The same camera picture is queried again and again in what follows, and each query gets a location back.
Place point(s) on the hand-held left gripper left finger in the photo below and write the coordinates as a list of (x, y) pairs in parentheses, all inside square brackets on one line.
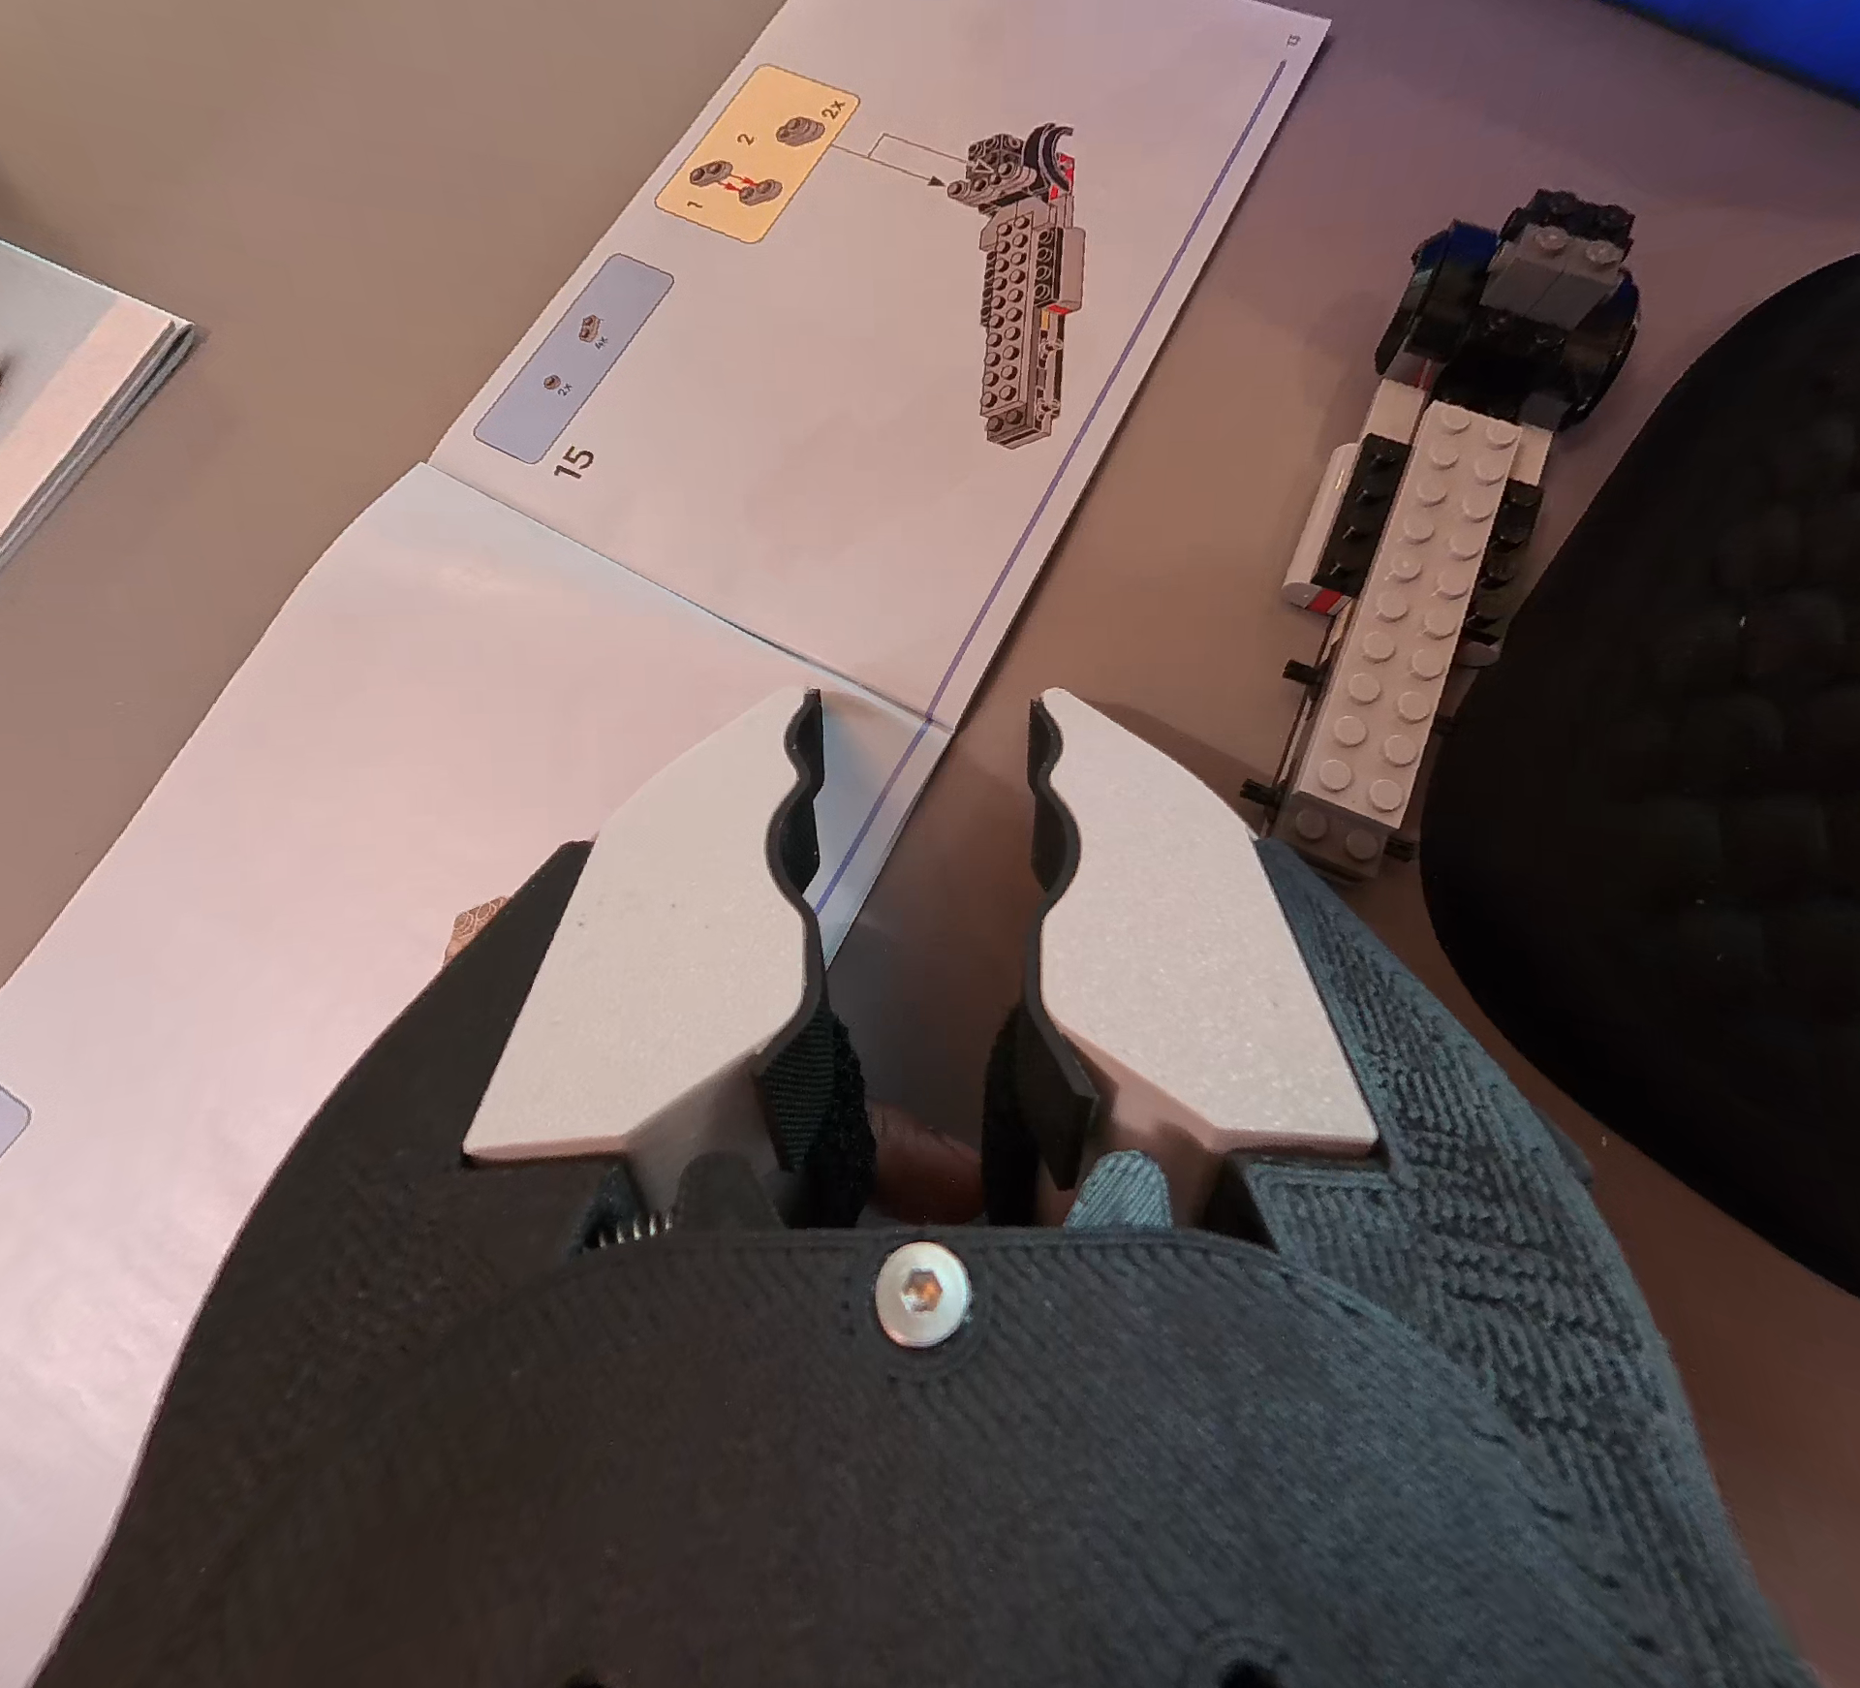
[(639, 946)]

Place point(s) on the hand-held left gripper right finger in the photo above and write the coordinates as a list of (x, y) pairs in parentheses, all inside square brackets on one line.
[(1192, 946)]

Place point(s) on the partly built lego vehicle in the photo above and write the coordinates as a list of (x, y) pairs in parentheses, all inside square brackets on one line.
[(1416, 584)]

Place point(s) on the open lego instruction booklet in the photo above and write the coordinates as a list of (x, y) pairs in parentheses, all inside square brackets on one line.
[(871, 482)]

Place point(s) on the black padded cushion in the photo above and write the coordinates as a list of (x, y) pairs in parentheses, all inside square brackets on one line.
[(1671, 699)]

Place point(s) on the folded paper booklet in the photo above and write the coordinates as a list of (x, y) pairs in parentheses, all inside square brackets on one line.
[(72, 408)]

